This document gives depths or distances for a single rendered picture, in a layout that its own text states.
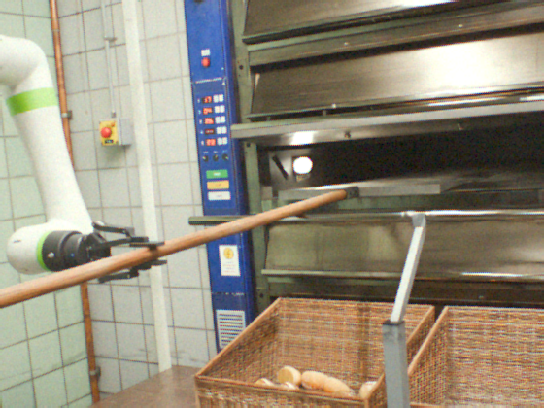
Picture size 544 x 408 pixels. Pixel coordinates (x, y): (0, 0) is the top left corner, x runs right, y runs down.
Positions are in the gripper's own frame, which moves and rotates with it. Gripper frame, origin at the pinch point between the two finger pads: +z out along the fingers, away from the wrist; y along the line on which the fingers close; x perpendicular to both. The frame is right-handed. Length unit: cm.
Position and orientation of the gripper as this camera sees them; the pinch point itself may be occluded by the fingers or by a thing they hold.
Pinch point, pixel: (149, 253)
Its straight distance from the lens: 147.7
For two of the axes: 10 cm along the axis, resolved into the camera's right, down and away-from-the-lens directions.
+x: -5.2, 1.1, -8.5
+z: 8.5, -0.2, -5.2
